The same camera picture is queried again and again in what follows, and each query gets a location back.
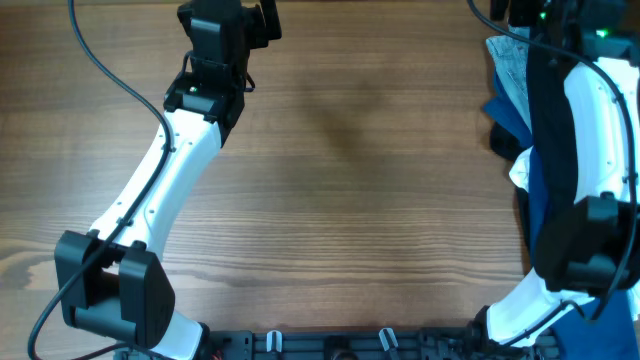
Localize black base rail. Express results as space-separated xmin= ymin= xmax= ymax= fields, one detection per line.
xmin=113 ymin=327 xmax=561 ymax=360

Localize black garment under pile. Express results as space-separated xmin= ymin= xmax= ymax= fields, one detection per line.
xmin=489 ymin=123 xmax=526 ymax=162

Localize light blue jeans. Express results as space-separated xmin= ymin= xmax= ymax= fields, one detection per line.
xmin=485 ymin=35 xmax=532 ymax=131

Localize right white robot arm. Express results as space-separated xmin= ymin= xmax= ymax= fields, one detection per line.
xmin=485 ymin=28 xmax=639 ymax=357

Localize black pants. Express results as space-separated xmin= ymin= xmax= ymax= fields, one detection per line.
xmin=526 ymin=46 xmax=578 ymax=216

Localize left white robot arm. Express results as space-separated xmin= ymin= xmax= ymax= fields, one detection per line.
xmin=51 ymin=0 xmax=282 ymax=359

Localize dark blue garment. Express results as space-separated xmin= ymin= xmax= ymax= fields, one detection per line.
xmin=483 ymin=75 xmax=639 ymax=359

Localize white garment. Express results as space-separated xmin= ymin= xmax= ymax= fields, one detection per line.
xmin=509 ymin=147 xmax=533 ymax=192

